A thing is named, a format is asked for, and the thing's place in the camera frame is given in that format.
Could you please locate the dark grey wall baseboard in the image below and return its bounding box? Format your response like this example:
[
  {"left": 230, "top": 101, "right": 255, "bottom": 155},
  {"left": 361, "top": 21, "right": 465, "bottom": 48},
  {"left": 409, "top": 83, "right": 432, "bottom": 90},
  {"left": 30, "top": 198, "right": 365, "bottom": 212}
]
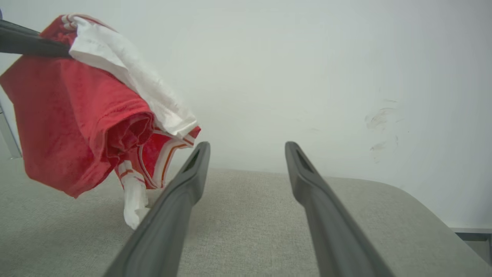
[{"left": 450, "top": 227, "right": 492, "bottom": 243}]

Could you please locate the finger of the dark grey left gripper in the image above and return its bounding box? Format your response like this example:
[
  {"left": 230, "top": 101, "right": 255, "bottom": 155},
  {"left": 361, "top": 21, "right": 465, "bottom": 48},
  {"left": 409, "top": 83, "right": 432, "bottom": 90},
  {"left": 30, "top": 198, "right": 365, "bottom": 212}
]
[
  {"left": 0, "top": 19, "right": 42, "bottom": 38},
  {"left": 0, "top": 35, "right": 74, "bottom": 59}
]

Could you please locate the grey fabric sofa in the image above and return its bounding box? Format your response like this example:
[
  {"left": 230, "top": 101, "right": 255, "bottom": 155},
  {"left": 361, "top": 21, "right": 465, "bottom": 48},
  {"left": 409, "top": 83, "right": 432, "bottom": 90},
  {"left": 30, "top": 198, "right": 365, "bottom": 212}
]
[{"left": 0, "top": 158, "right": 492, "bottom": 277}]

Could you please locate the red white basketball jersey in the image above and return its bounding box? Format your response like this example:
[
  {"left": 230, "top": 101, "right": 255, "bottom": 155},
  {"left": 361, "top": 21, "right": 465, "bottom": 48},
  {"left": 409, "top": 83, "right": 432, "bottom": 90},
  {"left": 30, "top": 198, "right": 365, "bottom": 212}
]
[{"left": 0, "top": 13, "right": 201, "bottom": 230}]

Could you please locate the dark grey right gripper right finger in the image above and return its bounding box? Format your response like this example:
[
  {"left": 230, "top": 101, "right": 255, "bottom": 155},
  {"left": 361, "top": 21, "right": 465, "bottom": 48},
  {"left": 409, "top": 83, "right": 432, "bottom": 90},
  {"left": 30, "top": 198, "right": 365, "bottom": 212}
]
[{"left": 285, "top": 141, "right": 395, "bottom": 277}]

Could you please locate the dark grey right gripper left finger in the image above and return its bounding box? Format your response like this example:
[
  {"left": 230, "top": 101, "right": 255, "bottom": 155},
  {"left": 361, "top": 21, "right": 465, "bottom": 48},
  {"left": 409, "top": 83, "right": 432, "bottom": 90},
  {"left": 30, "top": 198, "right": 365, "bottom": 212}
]
[{"left": 104, "top": 141, "right": 211, "bottom": 277}]

